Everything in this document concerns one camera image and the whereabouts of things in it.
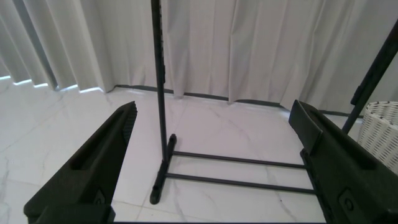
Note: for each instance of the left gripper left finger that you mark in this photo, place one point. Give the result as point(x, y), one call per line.
point(62, 196)

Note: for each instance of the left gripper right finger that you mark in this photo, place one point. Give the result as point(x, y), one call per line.
point(357, 193)

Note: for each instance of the white laundry basket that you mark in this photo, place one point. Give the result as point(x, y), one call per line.
point(382, 133)

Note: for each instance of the black clothes rack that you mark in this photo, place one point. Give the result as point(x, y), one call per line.
point(160, 93)

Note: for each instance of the white curtain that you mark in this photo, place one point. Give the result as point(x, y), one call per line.
point(248, 46)

